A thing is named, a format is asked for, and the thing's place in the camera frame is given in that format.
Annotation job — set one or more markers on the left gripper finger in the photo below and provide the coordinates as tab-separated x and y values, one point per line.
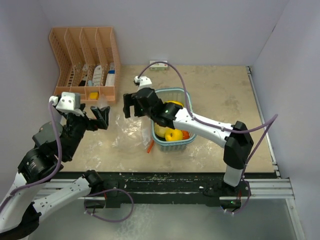
95	122
104	117

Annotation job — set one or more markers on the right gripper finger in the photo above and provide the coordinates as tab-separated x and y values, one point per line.
138	110
127	103

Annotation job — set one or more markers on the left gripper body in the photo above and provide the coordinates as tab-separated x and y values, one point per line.
77	126

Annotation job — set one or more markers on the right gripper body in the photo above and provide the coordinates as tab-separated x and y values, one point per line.
151	115

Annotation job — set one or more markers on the clear zip top bag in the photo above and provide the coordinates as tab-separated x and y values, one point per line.
132	134

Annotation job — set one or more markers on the yellow apple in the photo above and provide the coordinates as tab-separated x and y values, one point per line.
173	135

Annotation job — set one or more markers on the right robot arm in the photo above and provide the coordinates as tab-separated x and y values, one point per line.
235	139

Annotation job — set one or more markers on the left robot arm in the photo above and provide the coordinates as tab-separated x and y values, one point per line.
55	144

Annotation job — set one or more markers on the yellow small box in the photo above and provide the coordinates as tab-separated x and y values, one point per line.
94	96

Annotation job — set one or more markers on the yellow banana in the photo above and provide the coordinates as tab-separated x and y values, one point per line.
175	102

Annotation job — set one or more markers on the white blue box in organizer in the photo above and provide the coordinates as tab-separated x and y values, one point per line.
111	76

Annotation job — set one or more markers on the light blue plastic basket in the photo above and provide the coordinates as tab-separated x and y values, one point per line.
176	94

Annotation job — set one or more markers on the white bottle in organizer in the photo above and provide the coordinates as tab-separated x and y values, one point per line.
97	76

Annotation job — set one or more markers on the green white small box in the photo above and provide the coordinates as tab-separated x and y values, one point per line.
158	66

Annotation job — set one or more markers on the pink desk organizer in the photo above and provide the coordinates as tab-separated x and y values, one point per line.
78	50

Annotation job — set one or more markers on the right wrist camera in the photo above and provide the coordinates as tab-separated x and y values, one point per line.
142	82

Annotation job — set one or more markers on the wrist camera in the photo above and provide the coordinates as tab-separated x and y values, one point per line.
68	103
142	82

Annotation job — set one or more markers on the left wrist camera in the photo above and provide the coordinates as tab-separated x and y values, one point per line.
68	103

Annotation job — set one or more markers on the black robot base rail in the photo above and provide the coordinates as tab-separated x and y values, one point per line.
173	188

